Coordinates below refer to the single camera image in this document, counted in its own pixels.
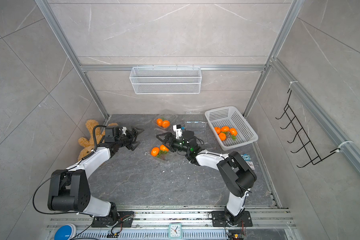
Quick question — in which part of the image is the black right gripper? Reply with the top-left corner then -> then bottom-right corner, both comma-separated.
158,133 -> 192,154

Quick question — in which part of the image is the orange three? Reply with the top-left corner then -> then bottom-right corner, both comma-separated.
162,120 -> 171,129

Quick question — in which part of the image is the clear plastic container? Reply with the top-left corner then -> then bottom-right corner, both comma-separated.
185,121 -> 207,136
152,110 -> 179,132
148,146 -> 175,163

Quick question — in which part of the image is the clear plastic container back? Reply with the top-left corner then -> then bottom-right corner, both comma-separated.
152,110 -> 179,132

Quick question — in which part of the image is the orange six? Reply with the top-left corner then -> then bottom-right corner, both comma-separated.
151,147 -> 160,157

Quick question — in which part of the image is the orange four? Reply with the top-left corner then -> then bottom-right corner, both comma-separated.
157,119 -> 163,127

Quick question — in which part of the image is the clear plastic container front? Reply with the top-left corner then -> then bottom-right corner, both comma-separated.
185,121 -> 207,136

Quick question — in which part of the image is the orange two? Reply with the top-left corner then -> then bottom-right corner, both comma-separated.
219,132 -> 227,141

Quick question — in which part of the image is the orange seven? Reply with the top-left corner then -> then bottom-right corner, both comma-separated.
221,126 -> 230,133

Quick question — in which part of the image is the orange eight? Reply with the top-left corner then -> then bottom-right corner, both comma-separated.
229,128 -> 238,137

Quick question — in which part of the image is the orange five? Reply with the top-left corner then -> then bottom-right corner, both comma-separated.
160,145 -> 169,152

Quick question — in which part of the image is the orange one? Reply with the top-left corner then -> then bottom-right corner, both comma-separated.
214,127 -> 221,135

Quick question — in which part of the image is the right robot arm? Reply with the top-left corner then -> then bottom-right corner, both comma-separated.
156,131 -> 257,227

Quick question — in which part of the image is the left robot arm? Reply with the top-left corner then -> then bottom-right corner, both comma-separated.
48,125 -> 144,219

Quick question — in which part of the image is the brown teddy bear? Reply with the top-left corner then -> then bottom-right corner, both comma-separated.
78,120 -> 105,161

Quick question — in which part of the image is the blue owl toy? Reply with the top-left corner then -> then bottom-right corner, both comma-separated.
241,154 -> 251,161

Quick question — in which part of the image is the small white desk clock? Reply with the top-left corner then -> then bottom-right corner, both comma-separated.
247,161 -> 255,170

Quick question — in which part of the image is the teal front alarm clock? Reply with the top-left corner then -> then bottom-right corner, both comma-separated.
168,223 -> 183,239

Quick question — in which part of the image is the blue round button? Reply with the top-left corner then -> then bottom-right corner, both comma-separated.
53,224 -> 77,240

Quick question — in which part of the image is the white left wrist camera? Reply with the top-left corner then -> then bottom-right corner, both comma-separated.
121,127 -> 127,135

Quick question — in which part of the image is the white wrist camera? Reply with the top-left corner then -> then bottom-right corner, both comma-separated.
173,125 -> 183,140
121,127 -> 127,135

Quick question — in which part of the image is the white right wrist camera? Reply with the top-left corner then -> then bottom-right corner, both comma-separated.
173,125 -> 183,140

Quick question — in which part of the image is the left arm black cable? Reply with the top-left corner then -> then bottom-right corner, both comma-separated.
89,124 -> 107,154

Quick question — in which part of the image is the white wire wall basket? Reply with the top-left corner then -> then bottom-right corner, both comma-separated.
130,67 -> 202,95

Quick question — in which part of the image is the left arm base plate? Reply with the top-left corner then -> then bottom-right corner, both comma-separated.
91,211 -> 135,228

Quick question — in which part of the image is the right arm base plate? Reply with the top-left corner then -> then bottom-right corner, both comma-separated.
210,211 -> 253,227

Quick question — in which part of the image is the black wall hook rack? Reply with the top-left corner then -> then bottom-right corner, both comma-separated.
275,89 -> 354,169

